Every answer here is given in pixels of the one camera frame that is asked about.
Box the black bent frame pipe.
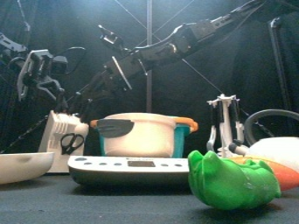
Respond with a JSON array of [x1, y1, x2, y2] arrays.
[[267, 17, 294, 112]]

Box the white toy knife block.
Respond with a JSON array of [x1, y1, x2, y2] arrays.
[[38, 109, 90, 173]]

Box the white toy utensil rack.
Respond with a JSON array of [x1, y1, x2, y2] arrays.
[[206, 93, 247, 158]]

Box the white grey toy cooker base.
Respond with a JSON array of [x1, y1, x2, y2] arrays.
[[67, 155, 193, 187]]

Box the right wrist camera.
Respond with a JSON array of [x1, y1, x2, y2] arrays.
[[98, 24, 130, 56]]

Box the black handled toy knife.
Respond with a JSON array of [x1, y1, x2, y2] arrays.
[[54, 87, 68, 115], [71, 91, 83, 116]]

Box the black handled toy utensil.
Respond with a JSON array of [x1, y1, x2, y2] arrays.
[[209, 101, 219, 152], [231, 100, 246, 144]]

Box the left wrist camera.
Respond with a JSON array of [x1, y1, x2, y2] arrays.
[[51, 55, 71, 75]]

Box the black toy scissors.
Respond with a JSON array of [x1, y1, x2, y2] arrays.
[[59, 132, 86, 156]]

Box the orange toy carrot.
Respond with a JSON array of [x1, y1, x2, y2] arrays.
[[267, 161, 299, 192], [229, 156, 282, 165]]

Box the metal frame pole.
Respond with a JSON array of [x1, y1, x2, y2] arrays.
[[144, 0, 155, 114]]

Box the white pot with grey handle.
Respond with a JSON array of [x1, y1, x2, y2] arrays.
[[95, 112, 179, 159]]

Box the teal basket with orange handle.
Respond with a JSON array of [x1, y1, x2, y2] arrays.
[[88, 115, 201, 159]]

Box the green toy pepper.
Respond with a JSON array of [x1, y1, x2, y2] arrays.
[[187, 150, 283, 212]]

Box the white toy frying pan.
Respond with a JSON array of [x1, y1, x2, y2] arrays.
[[0, 151, 56, 186]]

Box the black handled toy sharpener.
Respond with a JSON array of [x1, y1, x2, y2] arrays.
[[80, 99, 94, 124]]

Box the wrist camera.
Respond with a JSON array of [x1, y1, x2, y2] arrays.
[[51, 55, 71, 75], [98, 24, 130, 56]]

